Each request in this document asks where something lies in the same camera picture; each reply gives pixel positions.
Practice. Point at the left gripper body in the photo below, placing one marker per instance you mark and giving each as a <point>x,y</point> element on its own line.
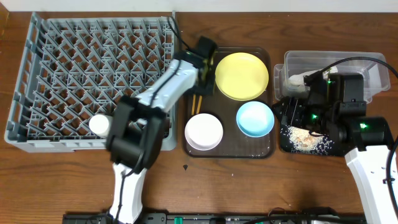
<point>205,86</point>

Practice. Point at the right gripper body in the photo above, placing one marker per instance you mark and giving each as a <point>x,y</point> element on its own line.
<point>313,117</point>

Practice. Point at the light blue bowl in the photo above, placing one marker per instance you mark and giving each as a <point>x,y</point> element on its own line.
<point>255,119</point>

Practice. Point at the white paper cup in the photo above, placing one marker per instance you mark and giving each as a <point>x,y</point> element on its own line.
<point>100,125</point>

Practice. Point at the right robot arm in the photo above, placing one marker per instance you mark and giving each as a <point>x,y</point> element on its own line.
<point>371,156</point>

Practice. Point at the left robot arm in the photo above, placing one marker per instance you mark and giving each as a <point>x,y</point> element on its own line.
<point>137,129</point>

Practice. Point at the black waste tray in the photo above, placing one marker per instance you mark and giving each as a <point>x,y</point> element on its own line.
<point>339,149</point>

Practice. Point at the rice food waste pile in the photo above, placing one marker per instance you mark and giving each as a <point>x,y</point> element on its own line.
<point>296,140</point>

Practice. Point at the grey dishwasher rack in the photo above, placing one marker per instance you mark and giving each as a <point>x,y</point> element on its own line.
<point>74,68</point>

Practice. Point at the clear plastic bin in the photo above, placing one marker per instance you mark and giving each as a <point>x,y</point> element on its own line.
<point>376,76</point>

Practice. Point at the yellow plate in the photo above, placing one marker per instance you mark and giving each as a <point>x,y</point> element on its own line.
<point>241,76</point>

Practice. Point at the white pink bowl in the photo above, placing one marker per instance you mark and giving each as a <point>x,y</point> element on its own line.
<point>203,131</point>

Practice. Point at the dark brown serving tray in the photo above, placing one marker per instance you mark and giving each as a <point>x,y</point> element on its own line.
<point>234,143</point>

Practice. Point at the black equipment rail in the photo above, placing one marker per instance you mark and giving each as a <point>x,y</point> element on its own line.
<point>162,218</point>

